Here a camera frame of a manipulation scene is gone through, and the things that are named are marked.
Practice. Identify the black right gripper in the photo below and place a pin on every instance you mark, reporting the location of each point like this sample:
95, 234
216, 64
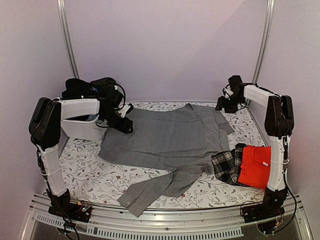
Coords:
222, 103

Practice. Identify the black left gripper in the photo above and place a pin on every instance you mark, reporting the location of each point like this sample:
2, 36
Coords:
124, 126

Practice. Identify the grey button-up shirt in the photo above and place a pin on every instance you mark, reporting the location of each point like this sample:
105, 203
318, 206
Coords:
180, 141

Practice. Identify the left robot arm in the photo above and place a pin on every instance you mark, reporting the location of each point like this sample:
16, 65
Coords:
85, 118

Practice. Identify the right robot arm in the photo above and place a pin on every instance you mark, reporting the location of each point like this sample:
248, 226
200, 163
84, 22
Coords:
278, 124

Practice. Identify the white plastic laundry basket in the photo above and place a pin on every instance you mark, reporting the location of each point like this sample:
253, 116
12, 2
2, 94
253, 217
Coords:
84, 130

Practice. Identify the dark olive garment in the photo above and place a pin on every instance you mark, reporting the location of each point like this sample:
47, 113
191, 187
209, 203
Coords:
104, 85

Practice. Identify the black garment with logo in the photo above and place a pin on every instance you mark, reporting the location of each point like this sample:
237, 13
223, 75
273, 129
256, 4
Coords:
75, 88

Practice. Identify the black white plaid garment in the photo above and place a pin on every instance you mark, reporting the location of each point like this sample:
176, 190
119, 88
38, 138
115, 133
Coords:
227, 165

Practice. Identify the red folded t-shirt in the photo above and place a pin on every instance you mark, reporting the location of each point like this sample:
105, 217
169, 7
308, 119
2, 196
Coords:
255, 167

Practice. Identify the floral patterned table cover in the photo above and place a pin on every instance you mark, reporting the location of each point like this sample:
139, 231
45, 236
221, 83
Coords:
93, 179

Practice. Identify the aluminium frame post right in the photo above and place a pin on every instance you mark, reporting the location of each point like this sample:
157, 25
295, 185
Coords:
264, 41

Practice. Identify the aluminium frame post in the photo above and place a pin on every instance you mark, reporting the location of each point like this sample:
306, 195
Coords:
264, 41
67, 37

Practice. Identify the aluminium frame post left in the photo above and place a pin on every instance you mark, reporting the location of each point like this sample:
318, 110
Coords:
67, 37

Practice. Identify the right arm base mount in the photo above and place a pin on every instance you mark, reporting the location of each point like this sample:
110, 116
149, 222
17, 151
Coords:
271, 217

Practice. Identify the aluminium table front rail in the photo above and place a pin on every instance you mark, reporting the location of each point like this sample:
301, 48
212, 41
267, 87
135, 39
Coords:
116, 223

